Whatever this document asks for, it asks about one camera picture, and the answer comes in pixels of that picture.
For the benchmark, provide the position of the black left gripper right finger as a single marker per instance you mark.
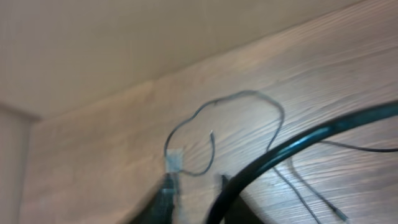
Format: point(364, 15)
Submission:
point(242, 211)

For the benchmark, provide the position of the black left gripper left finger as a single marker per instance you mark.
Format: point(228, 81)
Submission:
point(160, 208)

